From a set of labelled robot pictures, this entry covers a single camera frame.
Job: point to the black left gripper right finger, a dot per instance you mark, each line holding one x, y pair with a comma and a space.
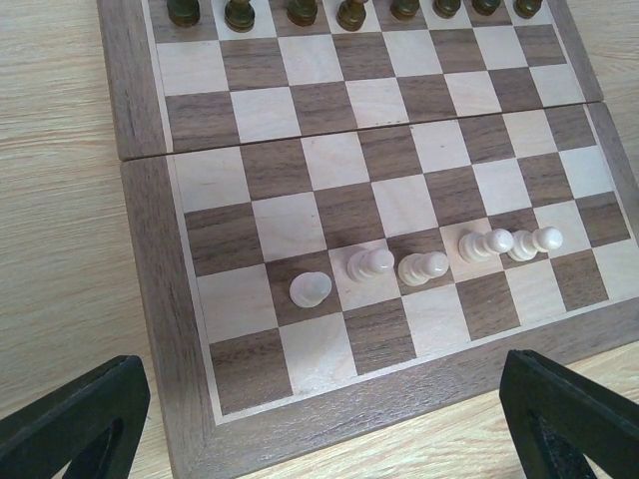
559, 420

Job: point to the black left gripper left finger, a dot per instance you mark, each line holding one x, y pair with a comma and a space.
88, 428

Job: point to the white pawn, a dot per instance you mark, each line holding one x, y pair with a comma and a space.
526, 245
367, 264
419, 268
309, 289
476, 247

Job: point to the wooden folding chess board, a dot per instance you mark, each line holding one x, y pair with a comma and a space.
249, 158

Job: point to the dark pawn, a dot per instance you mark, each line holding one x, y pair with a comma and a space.
240, 15
526, 9
184, 13
302, 12
351, 14
485, 7
446, 8
405, 10

